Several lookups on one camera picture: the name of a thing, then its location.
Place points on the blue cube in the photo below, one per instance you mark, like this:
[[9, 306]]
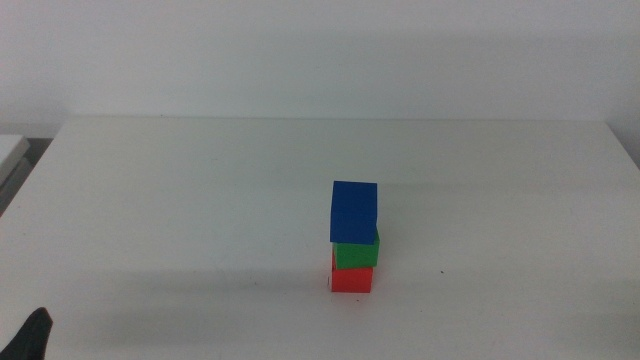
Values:
[[353, 212]]

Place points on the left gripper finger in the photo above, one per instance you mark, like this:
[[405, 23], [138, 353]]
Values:
[[27, 340]]

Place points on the white side table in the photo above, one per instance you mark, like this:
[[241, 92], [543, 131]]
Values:
[[10, 150]]

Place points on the red cube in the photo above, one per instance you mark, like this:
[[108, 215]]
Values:
[[351, 280]]

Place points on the green cube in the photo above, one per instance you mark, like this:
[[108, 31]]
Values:
[[356, 255]]

